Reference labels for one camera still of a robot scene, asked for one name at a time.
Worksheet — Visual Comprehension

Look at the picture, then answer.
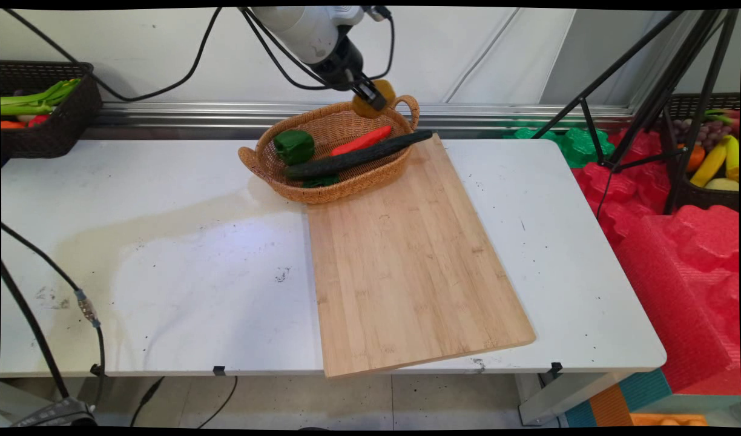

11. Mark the oval wicker basket with handles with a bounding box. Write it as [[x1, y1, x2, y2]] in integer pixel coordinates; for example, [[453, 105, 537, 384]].
[[238, 95, 421, 205]]

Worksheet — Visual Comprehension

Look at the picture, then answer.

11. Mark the orange fruit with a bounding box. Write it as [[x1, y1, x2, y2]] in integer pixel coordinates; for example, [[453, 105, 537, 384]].
[[679, 144, 706, 174]]

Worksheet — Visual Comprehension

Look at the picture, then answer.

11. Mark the brown potato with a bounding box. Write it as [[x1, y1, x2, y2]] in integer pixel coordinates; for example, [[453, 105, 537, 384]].
[[352, 79, 397, 119]]

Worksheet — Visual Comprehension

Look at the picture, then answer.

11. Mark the thin black floor cable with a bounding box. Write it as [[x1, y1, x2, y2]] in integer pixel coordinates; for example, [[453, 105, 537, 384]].
[[198, 375, 238, 429]]

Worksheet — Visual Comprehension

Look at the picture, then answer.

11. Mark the large yellow banana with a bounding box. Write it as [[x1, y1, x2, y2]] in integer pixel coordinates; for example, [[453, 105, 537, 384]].
[[690, 140, 728, 188]]

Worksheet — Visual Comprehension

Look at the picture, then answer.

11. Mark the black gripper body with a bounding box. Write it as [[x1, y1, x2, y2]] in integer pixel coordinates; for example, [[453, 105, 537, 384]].
[[312, 37, 372, 91]]

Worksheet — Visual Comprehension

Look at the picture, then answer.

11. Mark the green leek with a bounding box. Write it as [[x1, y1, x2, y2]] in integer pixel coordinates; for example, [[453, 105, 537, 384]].
[[0, 79, 81, 117]]

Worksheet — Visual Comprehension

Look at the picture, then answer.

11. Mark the green bell pepper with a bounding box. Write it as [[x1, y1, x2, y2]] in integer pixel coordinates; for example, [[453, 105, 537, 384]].
[[273, 130, 315, 166]]

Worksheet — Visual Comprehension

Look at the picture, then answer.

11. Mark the long black arm cable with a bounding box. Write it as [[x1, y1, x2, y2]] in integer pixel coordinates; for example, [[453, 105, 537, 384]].
[[1, 7, 224, 103]]

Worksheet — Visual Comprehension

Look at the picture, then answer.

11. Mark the black woven fruit basket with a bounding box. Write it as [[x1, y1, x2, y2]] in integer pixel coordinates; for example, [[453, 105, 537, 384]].
[[662, 93, 740, 213]]

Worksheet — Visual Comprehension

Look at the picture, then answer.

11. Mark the long dark green cucumber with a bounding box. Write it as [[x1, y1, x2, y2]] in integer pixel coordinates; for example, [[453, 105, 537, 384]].
[[284, 130, 434, 180]]

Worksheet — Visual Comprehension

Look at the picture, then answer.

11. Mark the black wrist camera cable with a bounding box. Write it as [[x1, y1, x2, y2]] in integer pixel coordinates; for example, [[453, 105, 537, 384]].
[[237, 7, 396, 91]]

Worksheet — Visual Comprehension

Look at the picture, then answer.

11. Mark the metal wall rail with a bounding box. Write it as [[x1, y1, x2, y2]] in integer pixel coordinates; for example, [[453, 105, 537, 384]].
[[83, 102, 641, 140]]

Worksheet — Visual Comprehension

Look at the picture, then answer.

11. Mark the large red foam block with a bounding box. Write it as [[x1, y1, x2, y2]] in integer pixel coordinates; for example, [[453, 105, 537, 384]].
[[613, 205, 740, 394]]

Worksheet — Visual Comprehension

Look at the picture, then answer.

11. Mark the small yellow banana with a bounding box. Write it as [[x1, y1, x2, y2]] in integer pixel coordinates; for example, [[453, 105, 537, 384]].
[[724, 134, 740, 182]]

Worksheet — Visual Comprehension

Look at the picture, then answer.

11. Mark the bamboo cutting board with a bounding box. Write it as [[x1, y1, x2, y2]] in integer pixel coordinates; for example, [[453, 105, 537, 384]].
[[307, 134, 536, 379]]

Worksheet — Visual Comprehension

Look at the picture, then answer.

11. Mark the black camera tripod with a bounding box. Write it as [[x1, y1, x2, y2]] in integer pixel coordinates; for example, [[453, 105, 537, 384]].
[[531, 9, 740, 216]]

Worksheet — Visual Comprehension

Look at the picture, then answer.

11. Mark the green foam block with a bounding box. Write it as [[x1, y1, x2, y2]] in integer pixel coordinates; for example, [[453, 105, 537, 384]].
[[504, 118, 616, 169]]

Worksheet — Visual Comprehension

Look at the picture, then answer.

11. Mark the purple grape bunch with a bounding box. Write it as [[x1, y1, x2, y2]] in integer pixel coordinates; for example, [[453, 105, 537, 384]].
[[673, 119, 732, 152]]

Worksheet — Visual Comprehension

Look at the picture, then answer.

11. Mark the white table leg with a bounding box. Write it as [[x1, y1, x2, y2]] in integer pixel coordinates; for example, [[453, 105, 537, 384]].
[[516, 371, 637, 426]]

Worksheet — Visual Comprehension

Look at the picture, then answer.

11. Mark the black cable with metal connector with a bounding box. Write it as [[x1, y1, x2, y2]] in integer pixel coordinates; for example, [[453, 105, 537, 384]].
[[1, 223, 107, 408]]

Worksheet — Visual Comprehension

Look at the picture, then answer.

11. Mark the black floor cable with plug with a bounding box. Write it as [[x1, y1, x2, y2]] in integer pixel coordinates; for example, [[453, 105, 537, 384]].
[[130, 375, 165, 428]]

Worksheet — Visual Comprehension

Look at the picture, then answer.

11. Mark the teal and orange foam mat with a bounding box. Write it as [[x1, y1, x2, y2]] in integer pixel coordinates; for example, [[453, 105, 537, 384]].
[[564, 368, 674, 428]]

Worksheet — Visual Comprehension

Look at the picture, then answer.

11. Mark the orange foam piece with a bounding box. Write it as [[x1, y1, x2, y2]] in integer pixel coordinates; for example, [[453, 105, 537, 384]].
[[630, 413, 709, 428]]

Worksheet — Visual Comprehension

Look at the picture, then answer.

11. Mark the red chili pepper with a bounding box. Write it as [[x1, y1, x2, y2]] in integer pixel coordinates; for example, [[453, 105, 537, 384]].
[[329, 125, 393, 157]]

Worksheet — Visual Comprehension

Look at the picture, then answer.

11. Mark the thick black cable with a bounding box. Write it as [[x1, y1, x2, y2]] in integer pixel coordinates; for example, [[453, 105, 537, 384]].
[[1, 260, 71, 400]]

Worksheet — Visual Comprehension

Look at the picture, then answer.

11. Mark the black woven vegetable basket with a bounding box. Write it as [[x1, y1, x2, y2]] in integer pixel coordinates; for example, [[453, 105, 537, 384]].
[[0, 61, 103, 159]]

